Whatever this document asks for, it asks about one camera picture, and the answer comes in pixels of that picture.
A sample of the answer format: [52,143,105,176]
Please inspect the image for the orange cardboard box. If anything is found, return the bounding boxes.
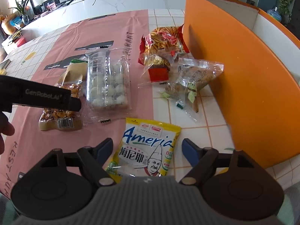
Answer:
[182,0,300,169]

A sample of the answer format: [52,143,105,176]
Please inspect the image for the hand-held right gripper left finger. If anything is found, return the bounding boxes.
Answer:
[39,138,118,185]

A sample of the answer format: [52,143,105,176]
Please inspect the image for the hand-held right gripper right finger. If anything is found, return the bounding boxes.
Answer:
[179,138,256,185]

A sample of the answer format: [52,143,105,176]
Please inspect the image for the clear grain cake packet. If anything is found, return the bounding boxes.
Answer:
[164,57,224,94]

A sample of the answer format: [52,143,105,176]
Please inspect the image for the clear tray packet white balls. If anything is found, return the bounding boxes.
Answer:
[83,47,133,125]

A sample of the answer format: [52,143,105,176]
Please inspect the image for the blue box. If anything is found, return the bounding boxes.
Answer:
[10,17,24,27]

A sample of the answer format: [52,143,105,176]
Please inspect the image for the blue water bottle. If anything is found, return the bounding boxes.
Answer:
[267,7,282,23]

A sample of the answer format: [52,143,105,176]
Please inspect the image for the yellow white snack packet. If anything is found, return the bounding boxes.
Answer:
[104,118,182,184]

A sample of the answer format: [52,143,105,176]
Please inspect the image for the kraft nut packet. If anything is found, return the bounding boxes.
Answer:
[38,64,84,132]

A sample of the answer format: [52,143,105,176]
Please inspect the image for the red label date packet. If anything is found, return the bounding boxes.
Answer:
[138,63,179,89]

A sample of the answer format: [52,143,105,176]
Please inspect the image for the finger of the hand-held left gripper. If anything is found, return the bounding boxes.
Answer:
[42,97,82,112]

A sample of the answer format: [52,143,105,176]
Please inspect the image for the red stick biscuit bag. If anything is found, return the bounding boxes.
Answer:
[138,52,177,67]
[140,26,188,59]

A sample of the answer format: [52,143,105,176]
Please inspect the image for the white marble cabinet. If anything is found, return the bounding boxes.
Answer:
[21,0,188,43]

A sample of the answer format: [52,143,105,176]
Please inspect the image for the small clear green packets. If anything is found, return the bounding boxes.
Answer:
[159,82,200,122]

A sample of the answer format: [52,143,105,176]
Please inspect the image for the person's left hand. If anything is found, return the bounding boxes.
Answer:
[0,111,15,155]

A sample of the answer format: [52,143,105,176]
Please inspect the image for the potted plant in glass vase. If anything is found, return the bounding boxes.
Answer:
[9,0,32,25]

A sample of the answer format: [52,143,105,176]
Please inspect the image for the orange vase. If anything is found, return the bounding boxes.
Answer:
[1,20,17,35]

